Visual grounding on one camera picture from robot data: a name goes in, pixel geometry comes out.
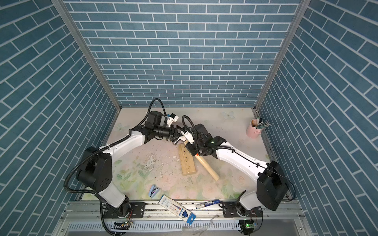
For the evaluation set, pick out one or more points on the pink cup with tools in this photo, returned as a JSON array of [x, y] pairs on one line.
[[256, 127]]

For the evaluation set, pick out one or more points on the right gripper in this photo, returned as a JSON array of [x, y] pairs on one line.
[[189, 146]]

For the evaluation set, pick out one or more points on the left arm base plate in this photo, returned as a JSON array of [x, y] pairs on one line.
[[126, 210]]

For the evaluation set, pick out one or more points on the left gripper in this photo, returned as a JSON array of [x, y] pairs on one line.
[[172, 132]]

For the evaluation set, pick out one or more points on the wooden plank with nails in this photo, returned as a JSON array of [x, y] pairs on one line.
[[186, 160]]

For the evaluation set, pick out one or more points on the white blue toothpaste box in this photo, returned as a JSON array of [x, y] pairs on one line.
[[177, 209]]

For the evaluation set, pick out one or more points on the wooden claw hammer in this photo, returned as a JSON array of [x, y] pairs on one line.
[[205, 164]]

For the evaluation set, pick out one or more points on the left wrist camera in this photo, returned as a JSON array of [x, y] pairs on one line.
[[171, 118]]

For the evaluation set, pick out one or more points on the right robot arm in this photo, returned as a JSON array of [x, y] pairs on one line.
[[269, 183]]

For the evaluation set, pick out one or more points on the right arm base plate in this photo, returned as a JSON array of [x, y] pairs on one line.
[[234, 209]]

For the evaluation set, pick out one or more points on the clear plastic wrapper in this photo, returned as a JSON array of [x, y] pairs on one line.
[[199, 228]]

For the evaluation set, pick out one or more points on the blue stapler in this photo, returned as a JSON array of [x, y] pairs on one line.
[[153, 191]]

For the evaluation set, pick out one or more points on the blue white marker pen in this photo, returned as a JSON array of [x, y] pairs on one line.
[[207, 204]]

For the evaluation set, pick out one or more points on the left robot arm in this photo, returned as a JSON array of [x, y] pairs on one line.
[[94, 173]]

